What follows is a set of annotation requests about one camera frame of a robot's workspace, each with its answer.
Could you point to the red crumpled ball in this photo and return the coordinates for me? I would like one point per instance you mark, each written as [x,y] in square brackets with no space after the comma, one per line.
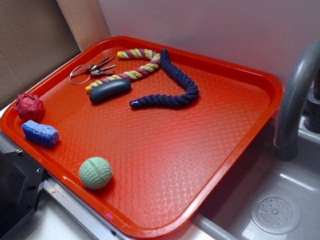
[29,107]

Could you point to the grey toy sink basin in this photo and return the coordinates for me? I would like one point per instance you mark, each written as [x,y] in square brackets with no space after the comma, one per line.
[263,198]

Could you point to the blue sponge block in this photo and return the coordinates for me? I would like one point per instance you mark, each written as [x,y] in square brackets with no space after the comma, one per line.
[42,134]

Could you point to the red plastic tray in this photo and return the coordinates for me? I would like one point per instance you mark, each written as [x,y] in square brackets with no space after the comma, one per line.
[165,162]

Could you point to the brown cardboard panel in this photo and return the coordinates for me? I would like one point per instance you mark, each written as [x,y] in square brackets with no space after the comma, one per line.
[35,40]

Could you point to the dark green plastic pickle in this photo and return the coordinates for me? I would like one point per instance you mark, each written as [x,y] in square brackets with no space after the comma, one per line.
[109,89]

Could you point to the silver keys on ring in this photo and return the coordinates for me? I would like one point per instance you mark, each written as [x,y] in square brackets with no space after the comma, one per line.
[92,70]

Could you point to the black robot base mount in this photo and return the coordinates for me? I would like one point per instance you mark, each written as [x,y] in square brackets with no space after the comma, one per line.
[21,179]

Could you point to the wooden board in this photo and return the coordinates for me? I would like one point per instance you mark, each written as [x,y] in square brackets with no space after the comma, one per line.
[85,20]

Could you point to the grey plastic faucet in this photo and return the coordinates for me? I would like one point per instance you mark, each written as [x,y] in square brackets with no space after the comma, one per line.
[301,94]

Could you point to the light green rubber ball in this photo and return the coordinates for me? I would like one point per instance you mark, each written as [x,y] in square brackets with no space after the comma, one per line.
[95,173]

